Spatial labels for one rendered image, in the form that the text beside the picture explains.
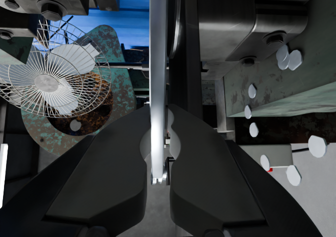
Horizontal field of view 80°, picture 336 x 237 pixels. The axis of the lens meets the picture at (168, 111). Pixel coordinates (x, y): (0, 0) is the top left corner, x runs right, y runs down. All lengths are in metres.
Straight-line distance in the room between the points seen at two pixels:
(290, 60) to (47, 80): 1.00
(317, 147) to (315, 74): 0.07
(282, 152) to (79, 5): 0.47
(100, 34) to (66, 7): 1.45
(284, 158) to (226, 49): 0.32
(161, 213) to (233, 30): 7.05
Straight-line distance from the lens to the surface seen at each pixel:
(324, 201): 1.26
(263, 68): 0.33
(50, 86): 1.13
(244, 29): 0.23
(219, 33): 0.23
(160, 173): 0.16
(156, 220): 7.26
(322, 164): 1.22
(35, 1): 0.33
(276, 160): 0.51
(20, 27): 0.39
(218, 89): 0.51
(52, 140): 1.69
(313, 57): 0.26
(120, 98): 1.58
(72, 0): 0.31
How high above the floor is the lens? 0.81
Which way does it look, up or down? 5 degrees down
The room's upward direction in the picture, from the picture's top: 90 degrees counter-clockwise
